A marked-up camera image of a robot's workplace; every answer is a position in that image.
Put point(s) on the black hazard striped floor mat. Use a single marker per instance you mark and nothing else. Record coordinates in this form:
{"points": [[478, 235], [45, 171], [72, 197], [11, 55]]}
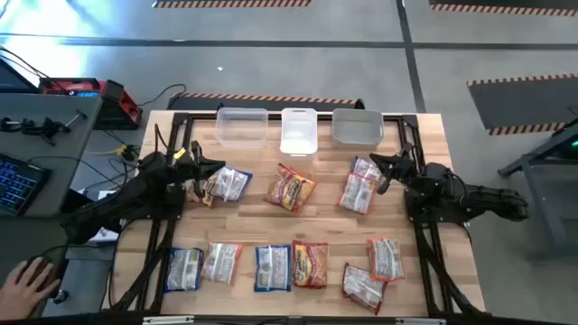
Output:
{"points": [[496, 9], [519, 104], [226, 3]]}

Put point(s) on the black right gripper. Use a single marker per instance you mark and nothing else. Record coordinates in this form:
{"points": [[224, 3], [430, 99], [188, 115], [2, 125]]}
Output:
{"points": [[404, 167]]}

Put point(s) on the red black tool case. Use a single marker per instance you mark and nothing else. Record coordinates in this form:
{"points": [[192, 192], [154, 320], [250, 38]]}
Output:
{"points": [[68, 86]]}

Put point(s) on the white plastic bin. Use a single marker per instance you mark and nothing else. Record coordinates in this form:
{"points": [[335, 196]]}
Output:
{"points": [[298, 135]]}

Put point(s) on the person's hand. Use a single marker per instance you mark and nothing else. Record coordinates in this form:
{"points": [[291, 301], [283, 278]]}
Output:
{"points": [[22, 291]]}

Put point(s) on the blue Maruchan noodle pack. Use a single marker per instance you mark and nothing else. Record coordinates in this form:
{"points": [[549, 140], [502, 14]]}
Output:
{"points": [[272, 267], [230, 182], [183, 269]]}

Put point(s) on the work table with metal legs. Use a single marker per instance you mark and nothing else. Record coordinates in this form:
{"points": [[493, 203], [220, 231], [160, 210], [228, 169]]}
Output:
{"points": [[542, 203]]}

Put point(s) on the dark office desk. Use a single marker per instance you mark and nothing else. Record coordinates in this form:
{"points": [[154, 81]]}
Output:
{"points": [[27, 234]]}

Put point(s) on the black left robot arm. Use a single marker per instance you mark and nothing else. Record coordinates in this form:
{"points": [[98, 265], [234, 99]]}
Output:
{"points": [[135, 194]]}

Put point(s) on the black desk clamp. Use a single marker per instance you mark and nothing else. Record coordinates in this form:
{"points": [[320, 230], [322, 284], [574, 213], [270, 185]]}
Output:
{"points": [[47, 128]]}

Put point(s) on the black aluminium table frame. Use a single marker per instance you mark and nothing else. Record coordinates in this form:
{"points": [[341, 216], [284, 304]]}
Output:
{"points": [[274, 116]]}

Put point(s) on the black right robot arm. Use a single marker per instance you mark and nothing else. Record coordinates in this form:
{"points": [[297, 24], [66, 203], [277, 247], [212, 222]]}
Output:
{"points": [[474, 194]]}

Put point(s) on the red black battery charger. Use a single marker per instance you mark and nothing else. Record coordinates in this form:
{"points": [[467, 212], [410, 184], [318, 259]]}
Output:
{"points": [[113, 108]]}

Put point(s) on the yellow tag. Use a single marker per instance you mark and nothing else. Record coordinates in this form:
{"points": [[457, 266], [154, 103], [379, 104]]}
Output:
{"points": [[179, 153]]}

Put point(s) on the silver metal bracket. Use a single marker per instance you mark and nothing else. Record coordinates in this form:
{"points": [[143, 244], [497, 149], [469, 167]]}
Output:
{"points": [[420, 322], [167, 320]]}

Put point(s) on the grey office desk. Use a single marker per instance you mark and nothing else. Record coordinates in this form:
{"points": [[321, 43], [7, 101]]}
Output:
{"points": [[54, 149]]}

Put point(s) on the black round knob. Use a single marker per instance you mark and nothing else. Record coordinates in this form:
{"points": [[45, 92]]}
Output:
{"points": [[60, 296]]}

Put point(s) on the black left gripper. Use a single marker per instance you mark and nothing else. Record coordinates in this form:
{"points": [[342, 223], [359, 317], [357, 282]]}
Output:
{"points": [[189, 164]]}

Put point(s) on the clear plastic bin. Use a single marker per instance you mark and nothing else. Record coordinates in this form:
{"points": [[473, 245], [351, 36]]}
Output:
{"points": [[241, 128]]}

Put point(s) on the grey plastic bin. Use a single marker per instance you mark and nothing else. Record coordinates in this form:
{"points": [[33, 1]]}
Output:
{"points": [[357, 128]]}

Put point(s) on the backlit computer keyboard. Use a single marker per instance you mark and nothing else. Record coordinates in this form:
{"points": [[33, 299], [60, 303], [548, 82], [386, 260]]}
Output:
{"points": [[18, 185]]}

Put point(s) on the black desk monitor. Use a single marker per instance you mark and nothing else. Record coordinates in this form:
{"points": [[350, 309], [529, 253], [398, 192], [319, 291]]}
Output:
{"points": [[13, 79]]}

